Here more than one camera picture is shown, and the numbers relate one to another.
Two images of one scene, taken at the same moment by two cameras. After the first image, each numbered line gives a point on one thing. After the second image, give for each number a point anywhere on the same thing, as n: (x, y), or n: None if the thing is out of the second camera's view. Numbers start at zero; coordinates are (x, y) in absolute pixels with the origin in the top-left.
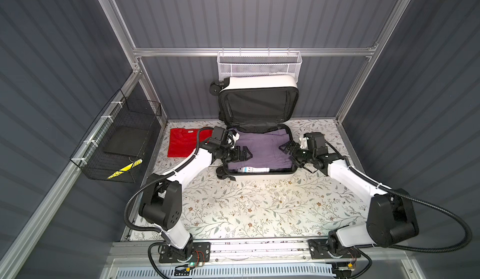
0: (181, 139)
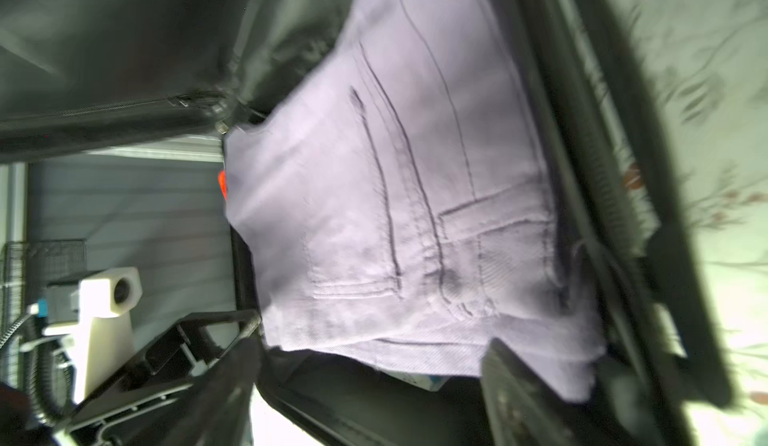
0: (222, 181)
